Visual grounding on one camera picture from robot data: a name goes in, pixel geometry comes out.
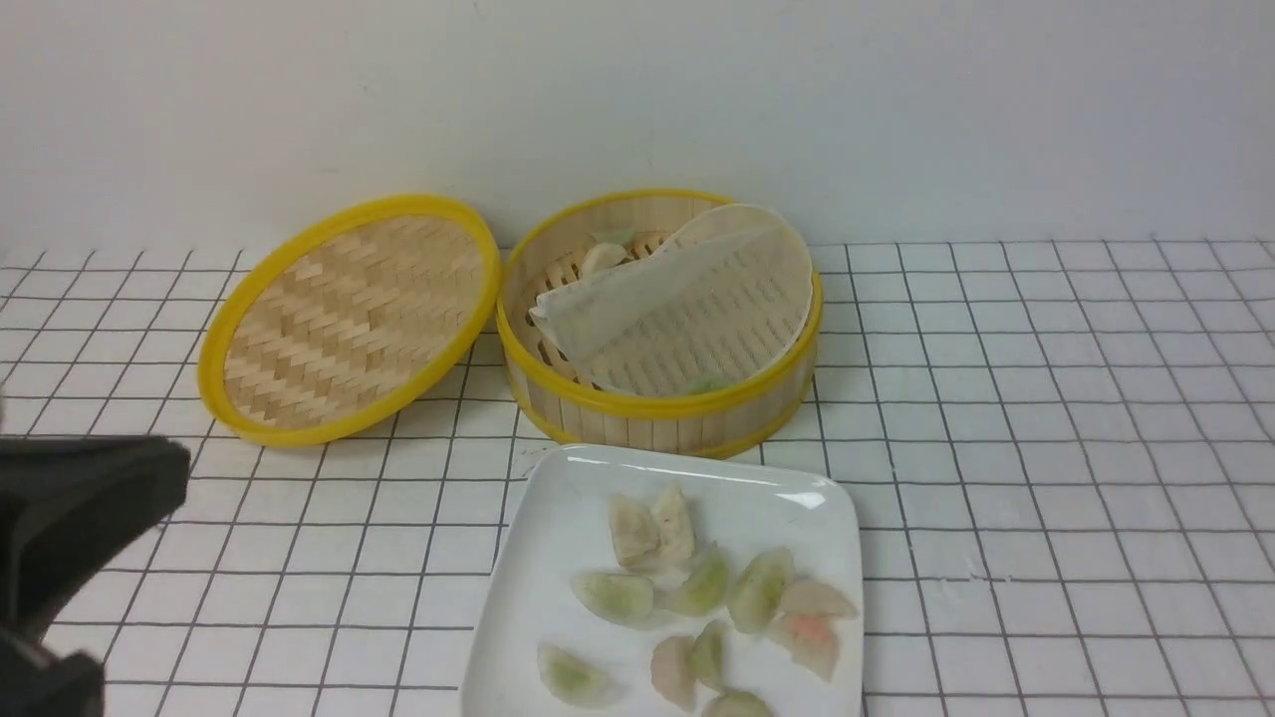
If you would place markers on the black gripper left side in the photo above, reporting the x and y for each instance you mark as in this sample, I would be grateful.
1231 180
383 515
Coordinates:
69 506

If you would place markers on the yellow rimmed bamboo steamer basket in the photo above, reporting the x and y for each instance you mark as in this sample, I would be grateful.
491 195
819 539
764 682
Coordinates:
717 424

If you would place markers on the white perforated steamer liner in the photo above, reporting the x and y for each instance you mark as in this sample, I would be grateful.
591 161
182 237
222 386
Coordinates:
722 299

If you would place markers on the green dumpling from steamer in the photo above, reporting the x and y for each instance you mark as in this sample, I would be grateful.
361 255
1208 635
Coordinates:
754 598

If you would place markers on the green dumpling plate bottom edge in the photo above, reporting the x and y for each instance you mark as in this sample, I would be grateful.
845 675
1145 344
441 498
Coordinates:
737 703

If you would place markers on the green dumpling plate bottom left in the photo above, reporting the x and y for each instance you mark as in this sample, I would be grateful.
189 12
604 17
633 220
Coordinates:
576 682

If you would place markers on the white square plate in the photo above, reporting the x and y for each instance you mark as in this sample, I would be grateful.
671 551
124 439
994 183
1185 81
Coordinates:
561 530

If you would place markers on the green dumpling plate centre left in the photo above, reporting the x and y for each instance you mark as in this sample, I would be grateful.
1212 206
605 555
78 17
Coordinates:
626 600

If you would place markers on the beige dumpling on plate left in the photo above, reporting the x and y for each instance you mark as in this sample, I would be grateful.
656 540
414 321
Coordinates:
634 534

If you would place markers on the beige dumpling on plate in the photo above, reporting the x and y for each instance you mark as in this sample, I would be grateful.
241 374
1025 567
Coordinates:
634 534
674 525

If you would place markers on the beige dumpling on plate right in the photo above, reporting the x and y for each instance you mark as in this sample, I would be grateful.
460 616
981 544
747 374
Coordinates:
674 525

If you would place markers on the pink dumpling plate centre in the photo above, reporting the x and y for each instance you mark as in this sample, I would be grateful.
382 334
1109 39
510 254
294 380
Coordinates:
671 673

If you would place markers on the green dumpling plate centre right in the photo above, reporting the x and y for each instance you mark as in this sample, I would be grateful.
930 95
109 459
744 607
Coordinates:
703 589

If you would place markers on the yellow rimmed bamboo steamer lid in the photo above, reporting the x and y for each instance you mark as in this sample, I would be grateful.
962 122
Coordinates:
350 321

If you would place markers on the beige dumpling in steamer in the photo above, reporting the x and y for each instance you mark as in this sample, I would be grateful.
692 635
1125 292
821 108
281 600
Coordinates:
602 257

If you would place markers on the pale pink dumpling right upper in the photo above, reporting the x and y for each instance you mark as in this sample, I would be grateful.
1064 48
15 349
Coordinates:
811 597

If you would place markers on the orange pink dumpling right lower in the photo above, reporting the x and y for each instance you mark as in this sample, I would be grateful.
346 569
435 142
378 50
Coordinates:
810 640

